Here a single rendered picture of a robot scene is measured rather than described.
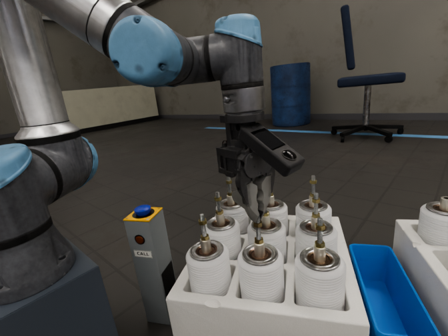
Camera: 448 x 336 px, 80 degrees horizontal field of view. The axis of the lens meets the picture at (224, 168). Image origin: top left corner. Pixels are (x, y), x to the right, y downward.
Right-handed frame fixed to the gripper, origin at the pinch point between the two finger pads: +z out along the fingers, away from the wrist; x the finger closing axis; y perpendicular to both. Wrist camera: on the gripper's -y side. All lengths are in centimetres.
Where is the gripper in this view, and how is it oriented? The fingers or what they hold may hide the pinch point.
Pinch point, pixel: (259, 215)
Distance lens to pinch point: 53.5
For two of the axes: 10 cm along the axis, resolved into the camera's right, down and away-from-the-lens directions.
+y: -6.3, -1.7, 7.6
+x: -7.7, 2.6, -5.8
